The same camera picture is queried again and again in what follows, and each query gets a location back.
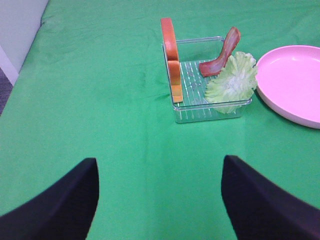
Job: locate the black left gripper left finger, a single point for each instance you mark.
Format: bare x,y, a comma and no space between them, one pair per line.
64,211

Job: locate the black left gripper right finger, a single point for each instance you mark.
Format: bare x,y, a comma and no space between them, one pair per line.
258,209

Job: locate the toy lettuce leaf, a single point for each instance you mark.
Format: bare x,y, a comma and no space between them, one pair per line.
236,81

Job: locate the toy bacon strip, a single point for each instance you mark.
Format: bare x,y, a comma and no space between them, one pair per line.
214,67

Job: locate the toy bread slice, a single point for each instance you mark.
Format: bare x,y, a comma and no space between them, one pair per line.
172,57

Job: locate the clear plastic box left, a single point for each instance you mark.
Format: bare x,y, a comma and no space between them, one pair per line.
194,107

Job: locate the pink plate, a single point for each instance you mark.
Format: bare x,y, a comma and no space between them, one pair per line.
288,81

